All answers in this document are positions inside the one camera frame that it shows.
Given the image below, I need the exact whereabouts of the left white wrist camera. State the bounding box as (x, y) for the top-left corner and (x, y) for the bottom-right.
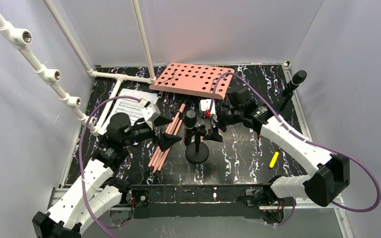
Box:
(141, 101), (161, 130)

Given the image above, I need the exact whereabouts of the pink music stand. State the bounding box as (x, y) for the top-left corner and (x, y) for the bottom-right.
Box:
(146, 62), (236, 177)

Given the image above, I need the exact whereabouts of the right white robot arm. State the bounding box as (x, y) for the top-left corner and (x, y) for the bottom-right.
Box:
(199, 88), (350, 207)

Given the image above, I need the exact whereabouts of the white PVC pipe frame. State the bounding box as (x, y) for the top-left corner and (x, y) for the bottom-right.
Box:
(0, 0), (157, 137)

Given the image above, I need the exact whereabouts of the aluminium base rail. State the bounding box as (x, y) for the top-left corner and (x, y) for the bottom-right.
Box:
(41, 185), (356, 238)

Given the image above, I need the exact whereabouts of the sheet music page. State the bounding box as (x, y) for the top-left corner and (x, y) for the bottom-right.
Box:
(99, 88), (158, 135)

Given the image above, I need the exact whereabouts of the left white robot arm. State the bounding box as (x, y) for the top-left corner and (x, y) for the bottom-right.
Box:
(32, 112), (181, 238)

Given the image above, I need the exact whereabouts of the blue red screwdriver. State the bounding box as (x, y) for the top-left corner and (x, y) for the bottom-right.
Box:
(257, 134), (262, 153)

